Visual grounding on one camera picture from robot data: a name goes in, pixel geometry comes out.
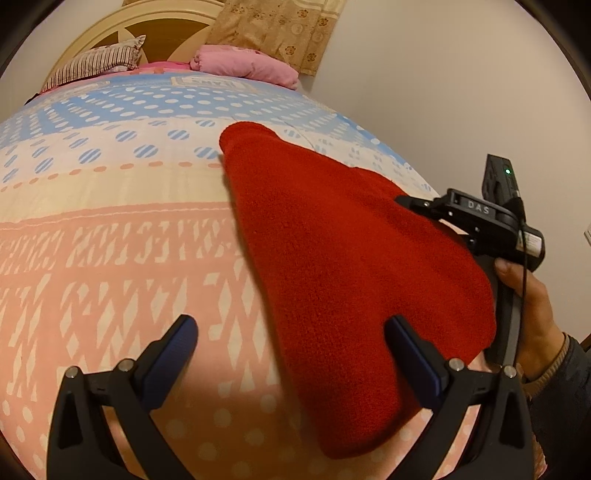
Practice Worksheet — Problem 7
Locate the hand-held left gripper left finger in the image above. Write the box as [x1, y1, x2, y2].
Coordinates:
[46, 315, 199, 480]

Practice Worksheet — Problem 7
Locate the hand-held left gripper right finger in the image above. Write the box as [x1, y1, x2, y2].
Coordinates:
[385, 316, 548, 480]

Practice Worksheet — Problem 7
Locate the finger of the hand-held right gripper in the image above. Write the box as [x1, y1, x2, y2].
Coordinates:
[394, 195, 446, 219]

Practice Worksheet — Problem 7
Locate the red knitted sweater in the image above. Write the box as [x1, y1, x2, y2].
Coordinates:
[218, 121, 497, 460]

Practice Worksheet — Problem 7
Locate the person's right forearm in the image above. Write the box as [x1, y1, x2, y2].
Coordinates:
[522, 335, 591, 480]

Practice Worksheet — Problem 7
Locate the person's right hand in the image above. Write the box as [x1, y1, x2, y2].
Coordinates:
[494, 258, 566, 381]

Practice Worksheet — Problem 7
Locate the patterned pastel bedspread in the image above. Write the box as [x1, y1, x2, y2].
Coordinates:
[0, 69, 490, 480]

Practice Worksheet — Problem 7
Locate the pink folded blanket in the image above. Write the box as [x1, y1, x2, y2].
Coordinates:
[191, 45, 300, 90]

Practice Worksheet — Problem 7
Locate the beige floral curtain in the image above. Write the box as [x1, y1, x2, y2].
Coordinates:
[205, 0, 347, 77]

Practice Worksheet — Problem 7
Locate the pink bed sheet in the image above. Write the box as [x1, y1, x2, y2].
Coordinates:
[134, 61, 195, 72]

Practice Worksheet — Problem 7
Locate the striped pillow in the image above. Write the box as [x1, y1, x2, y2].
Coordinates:
[41, 35, 147, 90]

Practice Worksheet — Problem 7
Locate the cream wooden headboard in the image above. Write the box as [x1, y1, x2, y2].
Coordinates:
[60, 0, 229, 65]

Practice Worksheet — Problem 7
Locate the black cable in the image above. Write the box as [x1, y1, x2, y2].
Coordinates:
[517, 198, 532, 301]

